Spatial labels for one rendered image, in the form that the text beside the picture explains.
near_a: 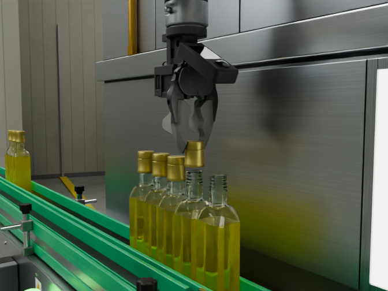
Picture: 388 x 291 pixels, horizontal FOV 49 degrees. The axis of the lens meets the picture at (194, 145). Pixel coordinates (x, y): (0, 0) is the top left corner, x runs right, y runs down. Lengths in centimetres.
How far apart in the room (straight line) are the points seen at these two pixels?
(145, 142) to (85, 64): 690
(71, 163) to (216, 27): 720
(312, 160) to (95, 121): 743
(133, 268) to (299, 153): 38
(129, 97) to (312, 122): 67
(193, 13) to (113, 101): 67
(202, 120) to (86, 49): 738
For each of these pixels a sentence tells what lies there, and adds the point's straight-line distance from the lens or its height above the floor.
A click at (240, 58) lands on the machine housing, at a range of 85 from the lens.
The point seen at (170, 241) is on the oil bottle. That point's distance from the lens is 80.
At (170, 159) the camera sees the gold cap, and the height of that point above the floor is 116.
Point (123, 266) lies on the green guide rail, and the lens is 90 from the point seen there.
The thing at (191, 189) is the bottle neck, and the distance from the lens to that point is 74.
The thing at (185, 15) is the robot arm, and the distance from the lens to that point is 74.
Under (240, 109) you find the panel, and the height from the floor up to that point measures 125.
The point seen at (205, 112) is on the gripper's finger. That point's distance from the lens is 75.
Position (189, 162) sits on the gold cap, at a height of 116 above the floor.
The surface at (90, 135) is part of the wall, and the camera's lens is 805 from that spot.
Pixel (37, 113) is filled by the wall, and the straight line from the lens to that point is 793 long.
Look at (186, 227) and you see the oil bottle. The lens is 74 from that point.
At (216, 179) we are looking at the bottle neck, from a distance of 70.
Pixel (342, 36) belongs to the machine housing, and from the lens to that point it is 71.
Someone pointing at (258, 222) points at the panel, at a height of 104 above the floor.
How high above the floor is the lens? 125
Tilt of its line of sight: 5 degrees down
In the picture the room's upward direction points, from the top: straight up
